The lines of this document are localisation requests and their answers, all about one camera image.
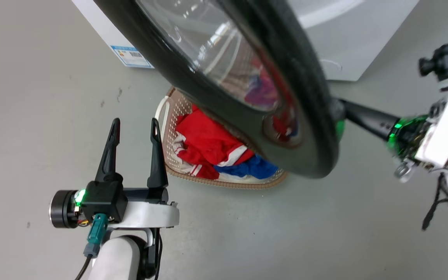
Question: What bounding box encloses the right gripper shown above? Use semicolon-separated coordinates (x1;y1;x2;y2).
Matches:
337;74;448;184

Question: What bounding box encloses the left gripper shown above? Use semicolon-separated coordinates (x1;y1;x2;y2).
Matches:
49;118;180;230

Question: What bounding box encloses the black round glass washer door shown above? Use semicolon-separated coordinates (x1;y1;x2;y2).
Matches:
94;0;346;180

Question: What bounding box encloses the white washing machine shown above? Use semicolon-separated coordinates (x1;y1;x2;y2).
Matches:
72;0;420;82

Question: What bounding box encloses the beige perforated laundry basket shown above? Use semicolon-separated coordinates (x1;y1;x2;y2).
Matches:
155;86;288;190

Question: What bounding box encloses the red white-striped garment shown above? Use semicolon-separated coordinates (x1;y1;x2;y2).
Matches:
173;104;256;180

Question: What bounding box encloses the blue white energy label sticker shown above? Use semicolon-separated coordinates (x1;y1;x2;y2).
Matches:
110;45;155;69

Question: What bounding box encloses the blue garment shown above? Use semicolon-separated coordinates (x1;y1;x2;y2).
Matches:
213;154;279;180

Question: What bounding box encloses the black cable with teal plug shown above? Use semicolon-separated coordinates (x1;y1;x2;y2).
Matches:
74;213;110;280

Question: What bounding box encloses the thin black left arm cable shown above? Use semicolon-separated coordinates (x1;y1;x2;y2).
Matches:
153;228;164;280

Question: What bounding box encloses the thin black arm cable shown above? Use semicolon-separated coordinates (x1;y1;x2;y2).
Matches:
422;173;448;231
153;228;164;280

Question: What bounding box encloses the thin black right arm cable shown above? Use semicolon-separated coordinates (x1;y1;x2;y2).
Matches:
422;173;448;231

